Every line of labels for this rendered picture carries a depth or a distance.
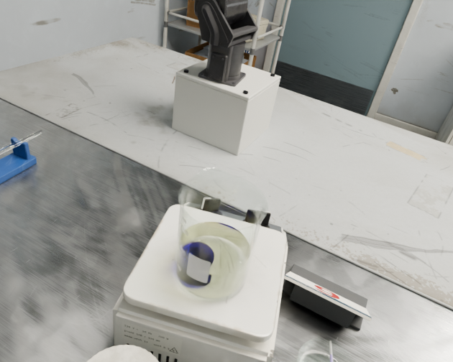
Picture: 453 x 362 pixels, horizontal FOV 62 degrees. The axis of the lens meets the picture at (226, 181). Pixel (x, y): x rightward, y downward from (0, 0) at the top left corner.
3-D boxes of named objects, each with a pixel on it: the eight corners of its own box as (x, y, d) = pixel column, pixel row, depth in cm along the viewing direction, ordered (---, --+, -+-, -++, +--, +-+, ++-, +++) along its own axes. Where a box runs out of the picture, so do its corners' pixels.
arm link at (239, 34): (255, 42, 62) (263, 0, 59) (228, 52, 56) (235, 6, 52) (221, 31, 64) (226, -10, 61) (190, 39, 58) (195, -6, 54)
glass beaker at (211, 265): (258, 302, 30) (283, 224, 25) (180, 317, 28) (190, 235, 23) (230, 239, 36) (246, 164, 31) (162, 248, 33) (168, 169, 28)
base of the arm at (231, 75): (211, 65, 67) (216, 30, 63) (246, 75, 65) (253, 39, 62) (195, 77, 61) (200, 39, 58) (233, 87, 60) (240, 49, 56)
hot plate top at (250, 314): (171, 207, 39) (172, 200, 38) (285, 238, 37) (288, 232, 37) (117, 302, 29) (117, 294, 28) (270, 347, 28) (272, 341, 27)
